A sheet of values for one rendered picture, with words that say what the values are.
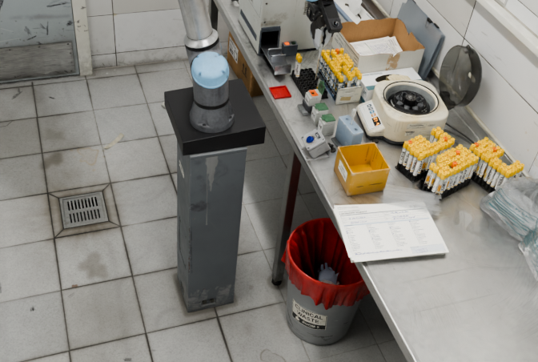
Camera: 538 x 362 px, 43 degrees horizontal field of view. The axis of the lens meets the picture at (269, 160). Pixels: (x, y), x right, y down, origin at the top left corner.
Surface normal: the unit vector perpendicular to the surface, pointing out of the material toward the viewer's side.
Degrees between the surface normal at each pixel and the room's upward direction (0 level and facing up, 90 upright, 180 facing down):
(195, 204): 90
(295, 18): 90
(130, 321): 0
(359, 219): 0
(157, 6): 90
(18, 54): 90
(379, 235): 1
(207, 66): 9
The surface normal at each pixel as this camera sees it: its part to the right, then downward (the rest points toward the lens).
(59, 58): 0.32, 0.65
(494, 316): 0.09, -0.74
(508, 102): -0.94, 0.15
